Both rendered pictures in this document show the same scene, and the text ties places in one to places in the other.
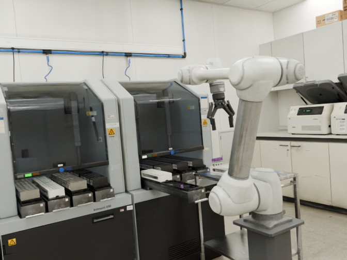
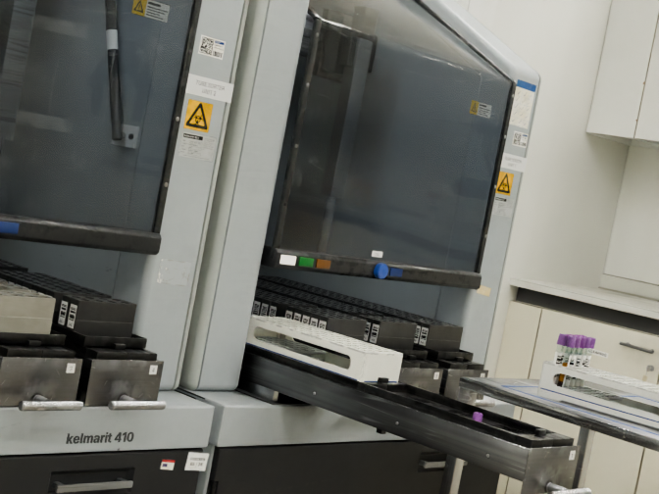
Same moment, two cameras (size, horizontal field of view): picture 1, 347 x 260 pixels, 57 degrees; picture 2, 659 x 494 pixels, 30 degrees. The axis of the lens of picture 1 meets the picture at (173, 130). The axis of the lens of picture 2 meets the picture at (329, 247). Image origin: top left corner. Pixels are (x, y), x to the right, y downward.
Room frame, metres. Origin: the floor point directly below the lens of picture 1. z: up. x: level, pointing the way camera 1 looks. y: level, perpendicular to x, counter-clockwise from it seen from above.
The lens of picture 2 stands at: (0.32, 0.69, 1.13)
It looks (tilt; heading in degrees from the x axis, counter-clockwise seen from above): 3 degrees down; 346
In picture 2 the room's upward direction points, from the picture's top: 11 degrees clockwise
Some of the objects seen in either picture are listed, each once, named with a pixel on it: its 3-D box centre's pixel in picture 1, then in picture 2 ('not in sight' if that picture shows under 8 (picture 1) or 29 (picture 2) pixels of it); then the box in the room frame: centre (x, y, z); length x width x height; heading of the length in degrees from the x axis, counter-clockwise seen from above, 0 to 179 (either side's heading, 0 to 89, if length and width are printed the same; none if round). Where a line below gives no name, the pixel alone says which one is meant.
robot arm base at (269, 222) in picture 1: (269, 214); not in sight; (1.64, -0.46, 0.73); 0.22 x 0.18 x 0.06; 123
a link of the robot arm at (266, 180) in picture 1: (264, 189); not in sight; (1.63, -0.44, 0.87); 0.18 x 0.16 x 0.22; 115
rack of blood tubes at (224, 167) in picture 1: (229, 171); (626, 398); (2.26, -0.37, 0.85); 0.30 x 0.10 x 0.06; 36
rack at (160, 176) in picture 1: (156, 176); (319, 351); (2.38, 0.16, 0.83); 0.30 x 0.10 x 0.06; 33
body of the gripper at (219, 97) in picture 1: (219, 100); not in sight; (1.91, -0.28, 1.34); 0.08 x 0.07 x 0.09; 121
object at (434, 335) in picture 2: (196, 163); (440, 339); (2.71, -0.18, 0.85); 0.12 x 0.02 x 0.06; 122
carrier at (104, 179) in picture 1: (99, 181); (101, 320); (2.25, 0.55, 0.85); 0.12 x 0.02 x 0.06; 123
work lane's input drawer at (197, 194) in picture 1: (169, 186); (390, 408); (2.23, 0.06, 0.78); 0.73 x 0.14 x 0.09; 33
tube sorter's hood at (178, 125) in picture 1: (155, 115); (322, 104); (2.79, 0.14, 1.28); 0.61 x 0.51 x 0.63; 123
